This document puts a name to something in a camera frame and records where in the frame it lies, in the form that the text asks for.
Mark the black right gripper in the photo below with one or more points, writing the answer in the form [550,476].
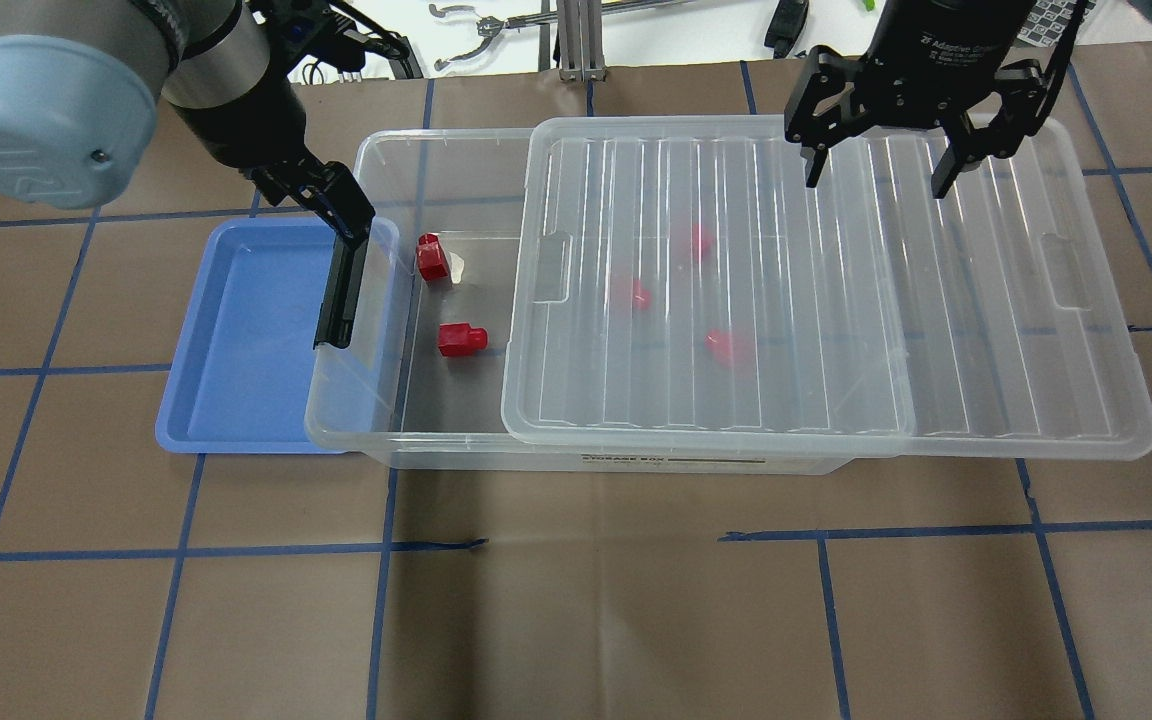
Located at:
[939,36]

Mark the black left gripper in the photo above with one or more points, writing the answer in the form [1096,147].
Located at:
[239,118]

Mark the red block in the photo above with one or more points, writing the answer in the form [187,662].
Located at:
[431,259]
[695,244]
[627,294]
[732,349]

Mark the clear plastic box lid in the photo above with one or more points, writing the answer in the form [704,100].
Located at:
[1015,338]

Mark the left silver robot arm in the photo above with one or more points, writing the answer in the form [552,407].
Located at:
[80,82]

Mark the clear plastic storage box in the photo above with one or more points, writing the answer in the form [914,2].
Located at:
[536,221]

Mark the red block lying sideways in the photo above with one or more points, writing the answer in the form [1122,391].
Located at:
[461,339]

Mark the blue plastic tray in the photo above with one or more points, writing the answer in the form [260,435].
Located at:
[248,376]

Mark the black power adapter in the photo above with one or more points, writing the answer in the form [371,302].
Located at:
[785,26]

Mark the checkered calibration board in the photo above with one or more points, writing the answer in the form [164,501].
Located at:
[1045,24]

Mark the aluminium frame post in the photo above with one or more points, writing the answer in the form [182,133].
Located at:
[581,55]

